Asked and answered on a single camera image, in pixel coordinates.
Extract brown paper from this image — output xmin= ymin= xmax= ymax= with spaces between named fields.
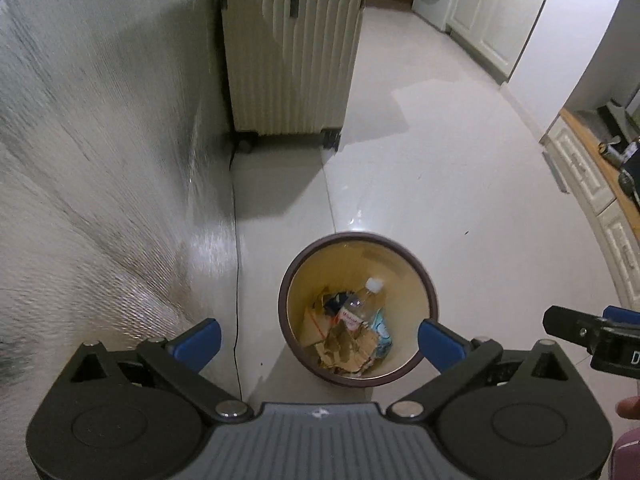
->
xmin=309 ymin=292 xmax=378 ymax=377

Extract brown round trash bin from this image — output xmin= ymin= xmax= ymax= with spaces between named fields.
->
xmin=278 ymin=232 xmax=438 ymax=388

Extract right hand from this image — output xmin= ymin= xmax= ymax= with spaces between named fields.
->
xmin=615 ymin=396 xmax=640 ymax=420

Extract teal snack bag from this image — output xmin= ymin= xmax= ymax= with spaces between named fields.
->
xmin=369 ymin=309 xmax=393 ymax=360

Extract clear plastic bottle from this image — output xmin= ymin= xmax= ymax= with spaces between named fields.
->
xmin=335 ymin=278 xmax=384 ymax=333

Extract white low tv cabinet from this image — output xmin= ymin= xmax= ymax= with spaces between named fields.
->
xmin=541 ymin=108 xmax=639 ymax=310

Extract cream ribbed suitcase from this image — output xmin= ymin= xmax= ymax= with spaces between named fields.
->
xmin=220 ymin=0 xmax=366 ymax=150

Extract white kitchen cabinets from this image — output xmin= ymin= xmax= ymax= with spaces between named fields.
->
xmin=448 ymin=0 xmax=544 ymax=79

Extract black floor cable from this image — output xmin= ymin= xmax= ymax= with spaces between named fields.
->
xmin=226 ymin=152 xmax=246 ymax=403

